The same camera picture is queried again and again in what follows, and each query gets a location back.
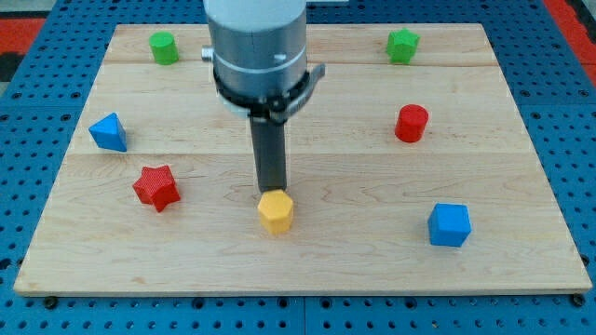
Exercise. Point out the green cylinder block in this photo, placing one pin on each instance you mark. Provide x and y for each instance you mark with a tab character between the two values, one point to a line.
164	48

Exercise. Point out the yellow hexagon block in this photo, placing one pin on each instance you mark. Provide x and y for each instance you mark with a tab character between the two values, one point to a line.
275	210

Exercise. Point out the green star block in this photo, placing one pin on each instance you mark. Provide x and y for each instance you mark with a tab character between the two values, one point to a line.
402	45

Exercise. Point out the red cylinder block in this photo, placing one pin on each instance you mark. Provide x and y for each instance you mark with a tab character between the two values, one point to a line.
411	123

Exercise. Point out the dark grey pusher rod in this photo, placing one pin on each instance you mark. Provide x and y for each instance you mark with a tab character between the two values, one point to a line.
268	142

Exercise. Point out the red star block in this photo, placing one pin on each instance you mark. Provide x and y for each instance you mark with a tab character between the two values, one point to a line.
157	187

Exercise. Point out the blue cube block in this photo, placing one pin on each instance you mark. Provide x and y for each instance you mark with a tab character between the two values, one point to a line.
449	225

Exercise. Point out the wooden board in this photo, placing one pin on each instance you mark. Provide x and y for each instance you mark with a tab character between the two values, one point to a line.
361	197

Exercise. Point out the grey cylindrical robot arm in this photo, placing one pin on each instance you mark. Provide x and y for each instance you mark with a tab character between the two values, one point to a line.
259	66

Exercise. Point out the blue triangle block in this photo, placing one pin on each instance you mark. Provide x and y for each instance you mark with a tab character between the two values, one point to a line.
109	133

